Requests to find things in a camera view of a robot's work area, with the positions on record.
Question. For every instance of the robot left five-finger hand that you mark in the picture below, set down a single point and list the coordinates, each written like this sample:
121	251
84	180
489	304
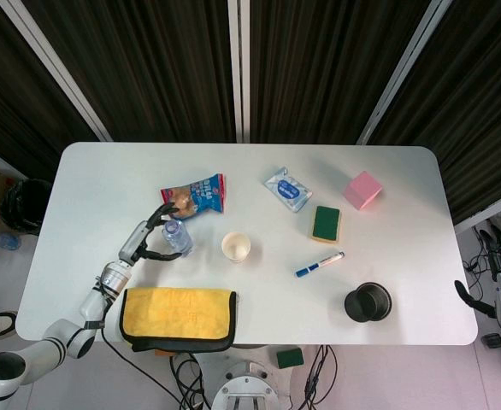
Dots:
133	241

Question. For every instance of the clear plastic water bottle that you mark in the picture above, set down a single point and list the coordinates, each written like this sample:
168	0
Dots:
178	239

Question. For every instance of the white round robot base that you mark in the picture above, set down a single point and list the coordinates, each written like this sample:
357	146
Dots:
250	386

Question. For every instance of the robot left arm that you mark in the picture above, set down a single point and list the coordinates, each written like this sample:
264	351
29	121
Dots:
54	341

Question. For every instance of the white paper cup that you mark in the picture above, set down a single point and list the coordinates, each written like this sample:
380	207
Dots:
236	247

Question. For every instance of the yellow cloth with black edge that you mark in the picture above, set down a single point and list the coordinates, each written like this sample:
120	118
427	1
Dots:
178	314

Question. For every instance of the blue red snack bag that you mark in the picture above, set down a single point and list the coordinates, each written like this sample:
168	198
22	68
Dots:
203	192

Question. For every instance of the black trash bag bin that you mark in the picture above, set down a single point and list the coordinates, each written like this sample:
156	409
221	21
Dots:
28	205

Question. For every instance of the black mesh pen holder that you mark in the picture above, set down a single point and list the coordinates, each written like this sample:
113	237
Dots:
368	301

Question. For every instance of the blue white wet wipes pack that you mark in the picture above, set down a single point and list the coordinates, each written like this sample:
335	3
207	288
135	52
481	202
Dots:
288	188

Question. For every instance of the black curtain panel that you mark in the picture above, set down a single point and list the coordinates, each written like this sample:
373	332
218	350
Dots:
15	94
481	107
319	64
148	64

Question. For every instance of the pink foam cube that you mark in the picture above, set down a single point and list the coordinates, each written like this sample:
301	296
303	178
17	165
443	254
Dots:
361	190

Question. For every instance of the blue white marker pen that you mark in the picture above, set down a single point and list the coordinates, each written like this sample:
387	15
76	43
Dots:
319	265

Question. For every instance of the green yellow scrub sponge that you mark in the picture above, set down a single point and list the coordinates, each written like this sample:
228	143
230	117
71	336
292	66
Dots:
326	223

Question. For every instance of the small green sponge block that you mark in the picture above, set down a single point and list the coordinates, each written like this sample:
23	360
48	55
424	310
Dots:
290	358

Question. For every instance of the white frame post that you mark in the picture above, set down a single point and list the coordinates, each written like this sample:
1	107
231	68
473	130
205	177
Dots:
239	68
404	68
58	72

